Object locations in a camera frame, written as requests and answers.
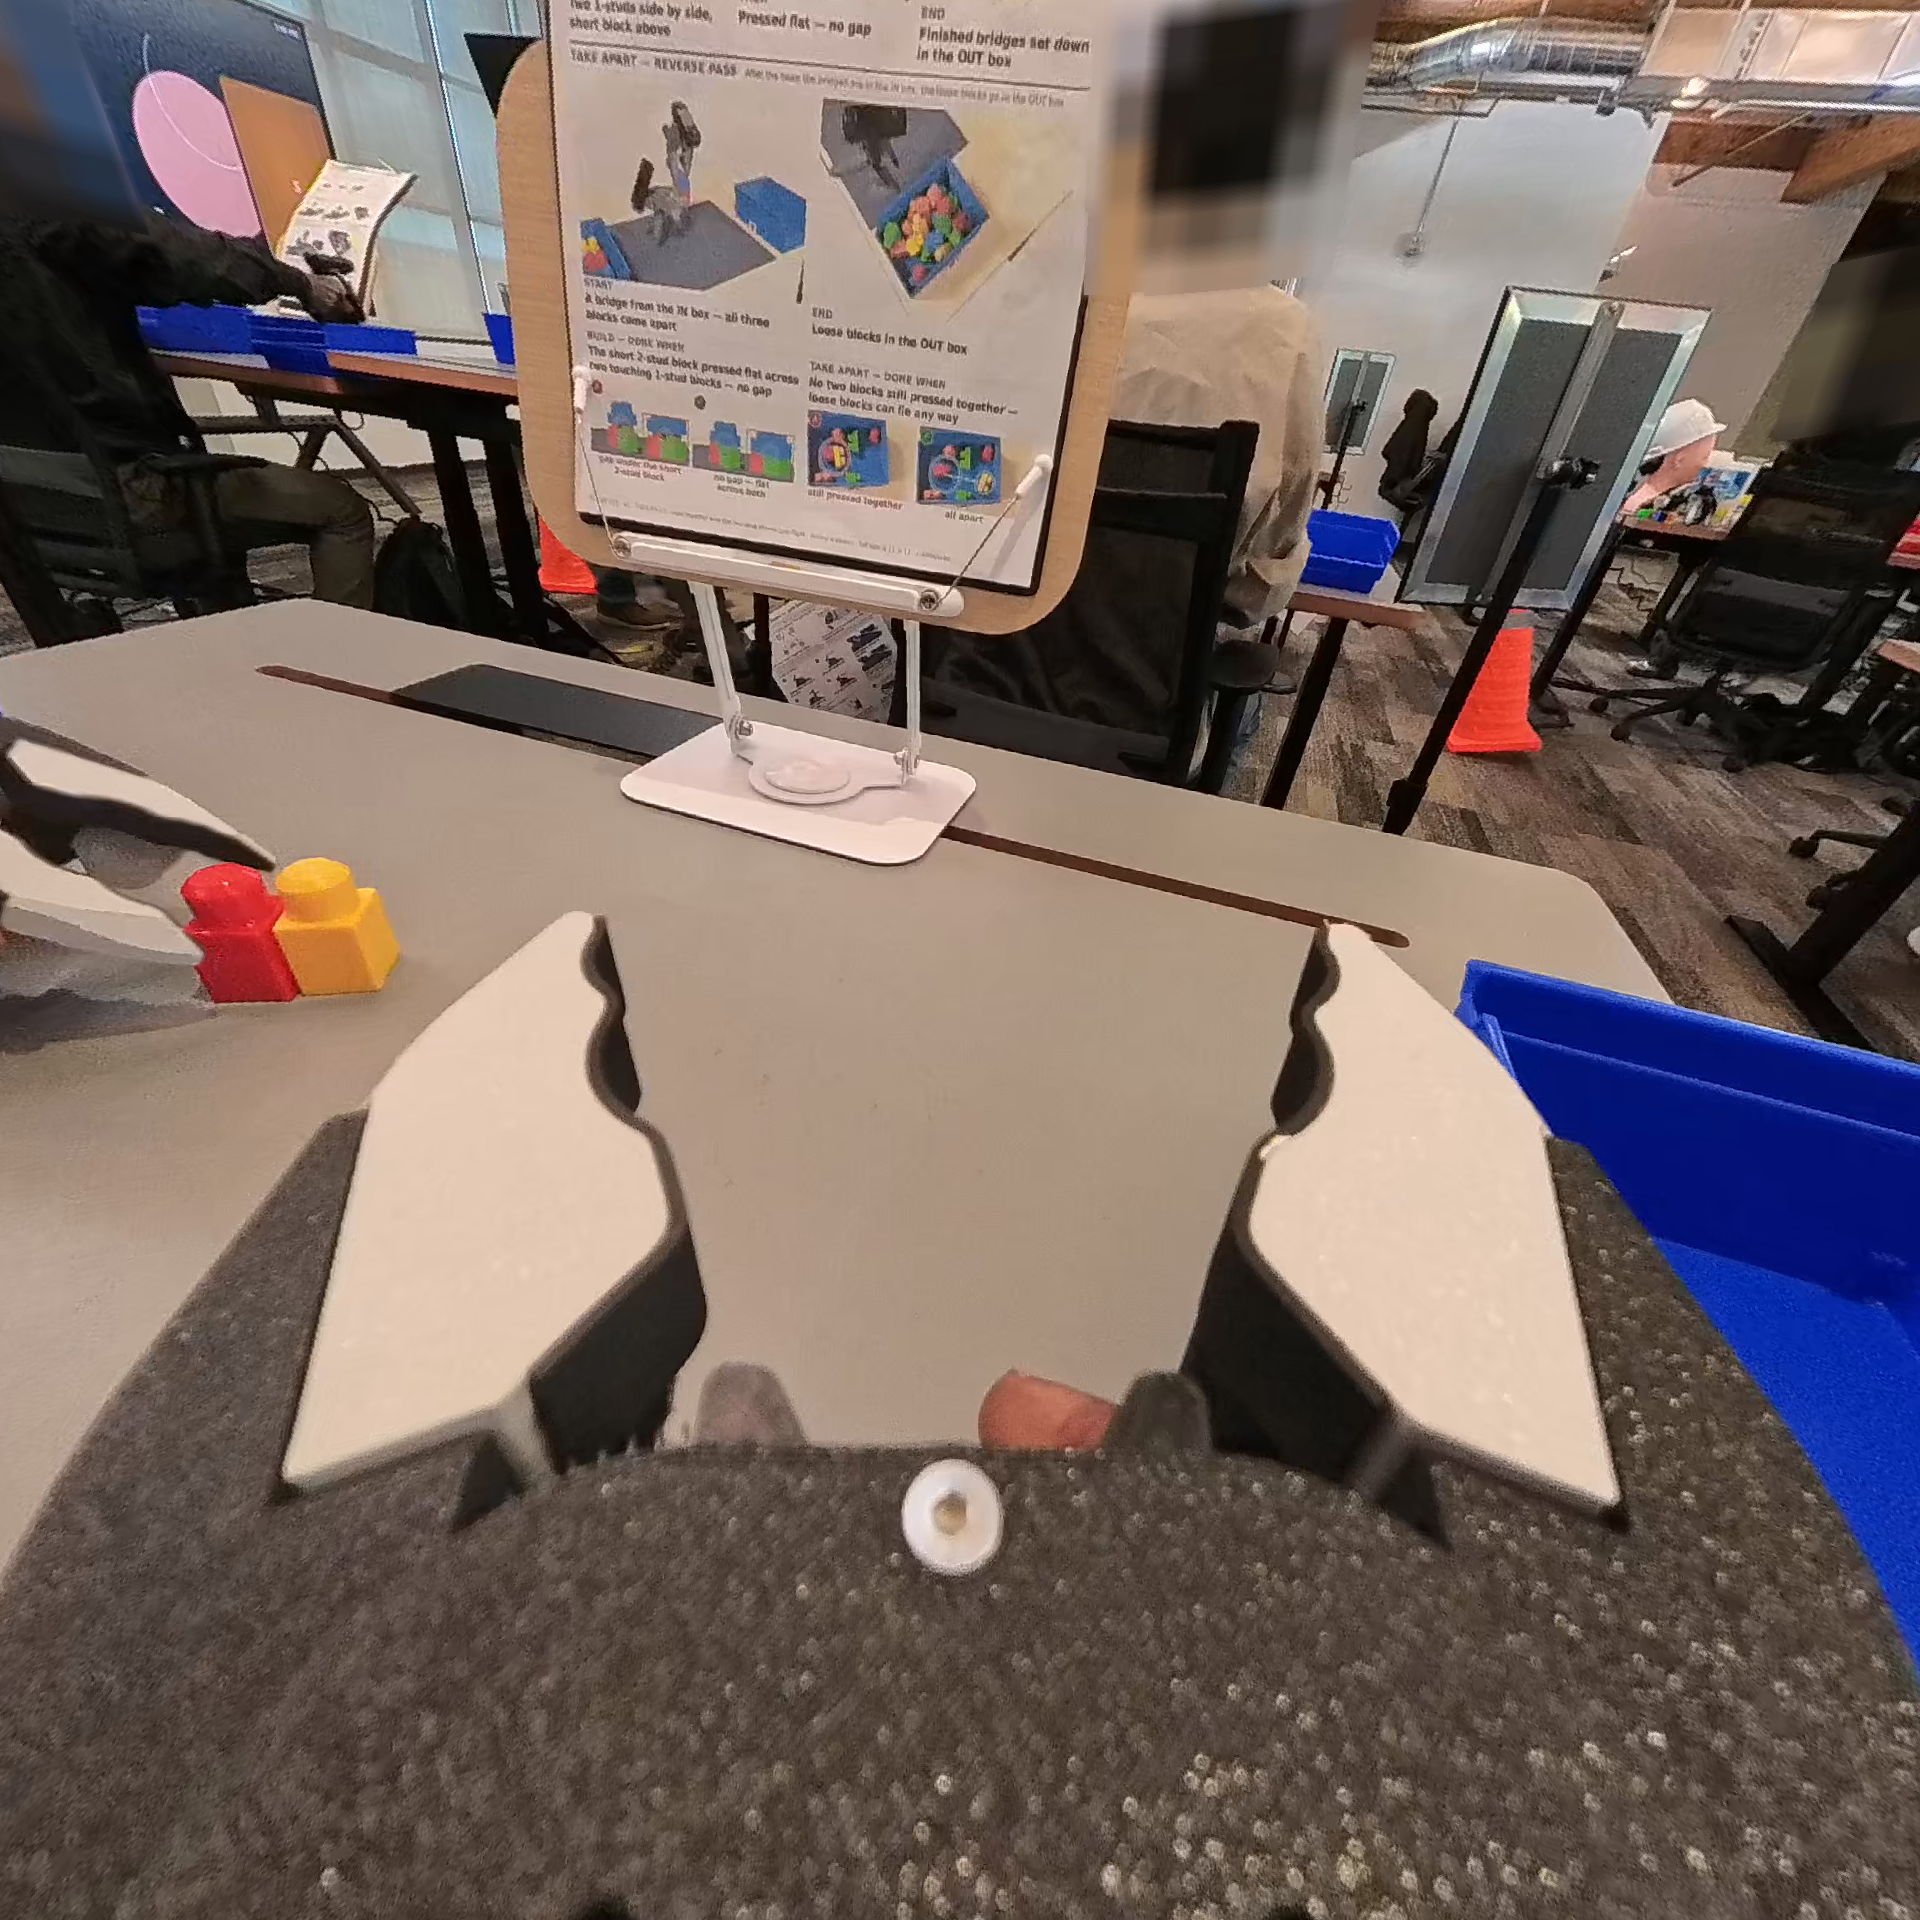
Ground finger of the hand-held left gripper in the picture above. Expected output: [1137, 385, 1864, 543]
[0, 854, 212, 1004]
[0, 715, 280, 901]

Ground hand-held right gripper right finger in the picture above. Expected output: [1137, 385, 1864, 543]
[1183, 919, 1628, 1517]

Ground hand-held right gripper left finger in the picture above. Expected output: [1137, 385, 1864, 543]
[279, 909, 710, 1494]

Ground red one-stud mega block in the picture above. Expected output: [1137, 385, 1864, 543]
[182, 863, 302, 1004]

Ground yellow one-stud mega block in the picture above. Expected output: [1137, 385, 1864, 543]
[274, 858, 402, 996]

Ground person's right hand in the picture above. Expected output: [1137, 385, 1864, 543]
[979, 1367, 1124, 1455]

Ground black office chair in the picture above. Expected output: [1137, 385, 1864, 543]
[923, 419, 1262, 790]
[0, 442, 197, 647]
[1589, 465, 1920, 773]

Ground black backpack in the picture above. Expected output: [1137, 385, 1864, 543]
[373, 518, 467, 623]

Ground empty blue plastic bin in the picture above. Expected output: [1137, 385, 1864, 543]
[1455, 959, 1920, 1615]

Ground row of blue bins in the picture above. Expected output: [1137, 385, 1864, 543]
[135, 303, 520, 373]

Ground wooden desk black legs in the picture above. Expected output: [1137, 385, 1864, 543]
[1268, 585, 1427, 812]
[149, 346, 542, 631]

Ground small instruction sheet stand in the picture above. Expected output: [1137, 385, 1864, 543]
[274, 158, 420, 324]

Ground instruction sheet on white stand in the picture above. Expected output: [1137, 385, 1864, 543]
[495, 0, 1134, 866]

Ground printed paper sheet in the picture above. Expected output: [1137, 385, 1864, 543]
[770, 601, 917, 707]

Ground small blue bin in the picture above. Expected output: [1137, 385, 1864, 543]
[1306, 509, 1400, 591]

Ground black tripod stand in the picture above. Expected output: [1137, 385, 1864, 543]
[1380, 453, 1602, 837]

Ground grey partition panel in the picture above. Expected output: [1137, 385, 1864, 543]
[1398, 289, 1713, 608]

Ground printed instruction sheet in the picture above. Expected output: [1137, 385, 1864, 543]
[547, 0, 1090, 595]

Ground black desk cable cover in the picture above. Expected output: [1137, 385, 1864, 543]
[394, 664, 721, 758]

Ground black desk frame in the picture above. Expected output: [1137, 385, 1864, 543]
[1726, 839, 1920, 1037]

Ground pink and orange wall poster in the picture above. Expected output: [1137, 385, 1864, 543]
[76, 0, 339, 249]

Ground silver ceiling duct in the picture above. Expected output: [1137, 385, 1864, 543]
[1403, 22, 1652, 116]

